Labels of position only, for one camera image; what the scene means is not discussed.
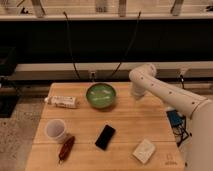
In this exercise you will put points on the green ceramic bowl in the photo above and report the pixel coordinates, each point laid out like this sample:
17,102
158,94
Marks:
101,95

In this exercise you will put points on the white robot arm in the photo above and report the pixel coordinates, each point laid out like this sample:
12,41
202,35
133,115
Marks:
196,107

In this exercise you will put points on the white tube with label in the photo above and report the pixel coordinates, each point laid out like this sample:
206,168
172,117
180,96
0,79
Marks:
62,101

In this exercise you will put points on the black rectangular phone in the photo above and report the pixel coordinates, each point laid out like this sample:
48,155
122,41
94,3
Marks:
105,137

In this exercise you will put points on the white rectangular box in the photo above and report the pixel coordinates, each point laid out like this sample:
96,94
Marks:
144,151

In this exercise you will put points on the blue connector box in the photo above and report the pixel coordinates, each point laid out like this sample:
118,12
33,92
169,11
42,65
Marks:
174,118

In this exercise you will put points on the black box at left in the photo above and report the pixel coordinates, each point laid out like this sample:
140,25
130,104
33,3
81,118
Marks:
8,64

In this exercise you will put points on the white wall outlet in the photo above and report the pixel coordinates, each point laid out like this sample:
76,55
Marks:
92,74

